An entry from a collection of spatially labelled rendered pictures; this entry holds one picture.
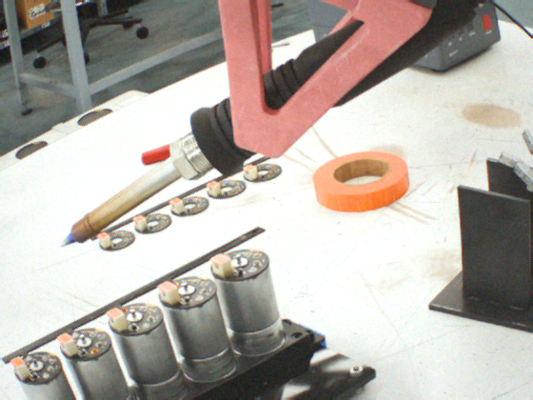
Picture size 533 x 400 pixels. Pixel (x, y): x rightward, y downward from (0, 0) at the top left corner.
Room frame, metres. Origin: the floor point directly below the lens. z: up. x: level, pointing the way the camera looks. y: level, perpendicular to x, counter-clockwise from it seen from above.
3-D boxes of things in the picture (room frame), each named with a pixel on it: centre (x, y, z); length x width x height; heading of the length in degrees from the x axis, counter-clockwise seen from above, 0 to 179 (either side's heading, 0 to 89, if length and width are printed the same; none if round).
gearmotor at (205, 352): (0.35, 0.04, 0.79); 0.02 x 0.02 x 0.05
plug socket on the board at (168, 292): (0.35, 0.05, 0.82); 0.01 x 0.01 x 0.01; 34
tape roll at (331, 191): (0.55, -0.06, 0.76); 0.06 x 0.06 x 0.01
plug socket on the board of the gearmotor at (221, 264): (0.37, 0.02, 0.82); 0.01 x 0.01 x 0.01; 34
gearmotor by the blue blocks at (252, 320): (0.37, 0.02, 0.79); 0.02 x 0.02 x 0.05
